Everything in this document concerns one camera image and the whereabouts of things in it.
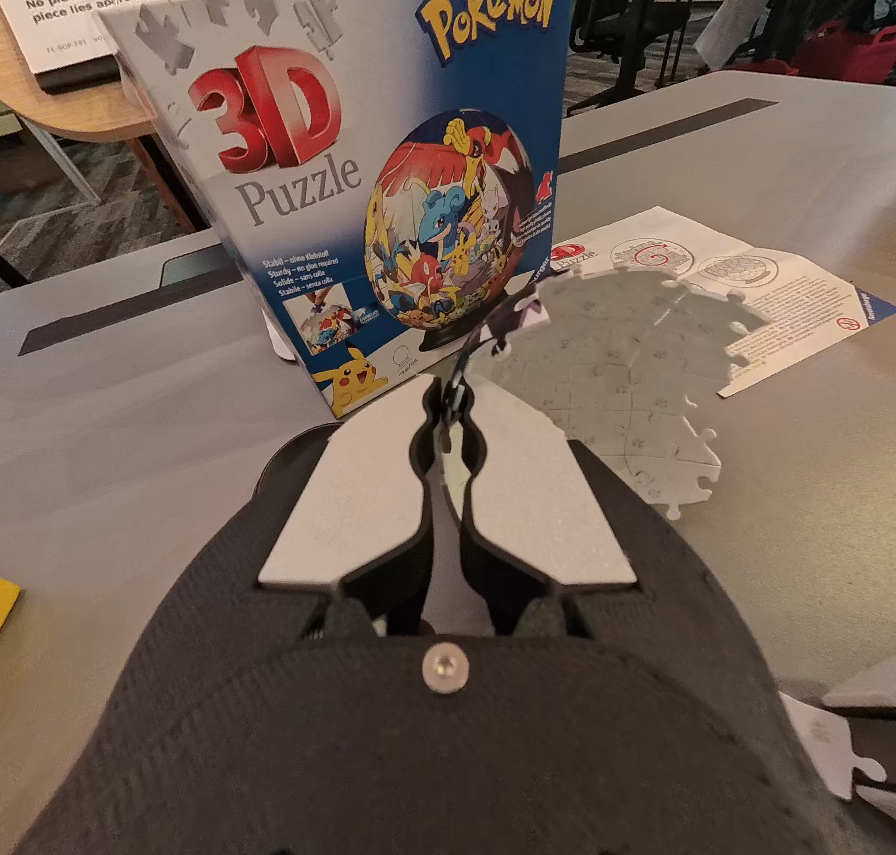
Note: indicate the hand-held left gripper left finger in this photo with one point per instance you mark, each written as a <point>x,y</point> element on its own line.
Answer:
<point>350,498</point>

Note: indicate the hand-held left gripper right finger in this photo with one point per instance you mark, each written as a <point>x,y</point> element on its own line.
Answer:
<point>546,505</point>

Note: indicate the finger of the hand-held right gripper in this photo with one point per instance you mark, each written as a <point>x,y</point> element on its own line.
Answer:
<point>868,690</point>
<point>880,802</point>

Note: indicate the white-backed puzzle piece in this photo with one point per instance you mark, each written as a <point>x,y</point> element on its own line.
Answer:
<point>819,743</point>

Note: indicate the partly built puzzle ball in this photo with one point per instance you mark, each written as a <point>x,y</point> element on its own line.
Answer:
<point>616,393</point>

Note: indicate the black round ball stand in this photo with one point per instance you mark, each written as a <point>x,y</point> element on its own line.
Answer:
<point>287,463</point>

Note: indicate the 3D puzzle cardboard box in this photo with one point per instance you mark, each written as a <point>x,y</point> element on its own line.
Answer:
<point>280,134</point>

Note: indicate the white instruction leaflet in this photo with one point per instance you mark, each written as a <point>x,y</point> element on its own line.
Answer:
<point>819,309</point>

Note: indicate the yellow flat thing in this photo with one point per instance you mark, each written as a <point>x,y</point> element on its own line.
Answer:
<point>8,603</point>

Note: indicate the round wooden side table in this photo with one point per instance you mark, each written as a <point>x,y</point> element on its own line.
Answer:
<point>70,109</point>

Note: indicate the black chair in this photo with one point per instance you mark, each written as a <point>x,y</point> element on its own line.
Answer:
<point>630,22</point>

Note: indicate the hanging white paper sheet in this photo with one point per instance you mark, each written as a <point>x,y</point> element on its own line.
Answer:
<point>731,22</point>

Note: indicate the printed white task sheet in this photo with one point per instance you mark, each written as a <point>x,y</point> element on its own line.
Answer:
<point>105,29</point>

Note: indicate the red bag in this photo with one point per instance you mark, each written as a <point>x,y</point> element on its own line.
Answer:
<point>847,50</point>

